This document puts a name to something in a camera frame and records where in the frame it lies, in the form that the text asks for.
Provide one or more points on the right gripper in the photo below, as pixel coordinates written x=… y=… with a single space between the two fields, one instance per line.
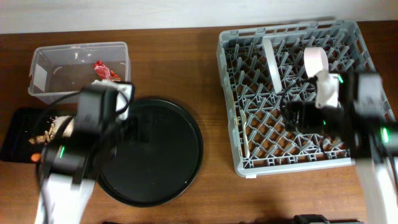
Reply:
x=307 y=109

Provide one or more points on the white plastic fork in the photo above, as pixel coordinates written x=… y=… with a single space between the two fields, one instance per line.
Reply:
x=245 y=137

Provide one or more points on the pink bowl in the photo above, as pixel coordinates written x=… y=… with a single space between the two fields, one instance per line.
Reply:
x=315 y=60

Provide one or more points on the wooden chopstick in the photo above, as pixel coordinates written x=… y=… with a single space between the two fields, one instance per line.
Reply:
x=237 y=127

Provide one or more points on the grey plate with food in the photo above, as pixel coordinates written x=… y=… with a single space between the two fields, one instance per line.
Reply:
x=272 y=65

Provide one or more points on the white tissue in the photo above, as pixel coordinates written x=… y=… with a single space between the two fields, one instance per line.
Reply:
x=100 y=82

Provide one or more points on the red snack wrapper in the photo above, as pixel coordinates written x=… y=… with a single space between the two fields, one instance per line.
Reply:
x=105 y=73

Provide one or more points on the orange carrot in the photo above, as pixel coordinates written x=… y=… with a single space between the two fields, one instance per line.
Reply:
x=36 y=158

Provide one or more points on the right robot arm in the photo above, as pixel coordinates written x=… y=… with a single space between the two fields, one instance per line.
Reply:
x=350 y=107

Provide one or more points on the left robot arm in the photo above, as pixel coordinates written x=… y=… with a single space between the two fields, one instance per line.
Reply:
x=71 y=162

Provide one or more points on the grey dishwasher rack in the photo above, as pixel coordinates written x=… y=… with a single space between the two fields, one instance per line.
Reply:
x=244 y=71

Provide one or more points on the black round tray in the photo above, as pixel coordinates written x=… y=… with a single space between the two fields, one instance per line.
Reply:
x=158 y=159

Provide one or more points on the clear plastic bin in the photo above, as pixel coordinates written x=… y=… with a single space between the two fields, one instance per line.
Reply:
x=60 y=70

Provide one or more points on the pile of food scraps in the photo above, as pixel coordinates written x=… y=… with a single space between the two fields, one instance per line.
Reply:
x=55 y=124

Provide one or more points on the black rectangular tray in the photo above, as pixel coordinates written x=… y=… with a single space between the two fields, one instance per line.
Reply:
x=25 y=124

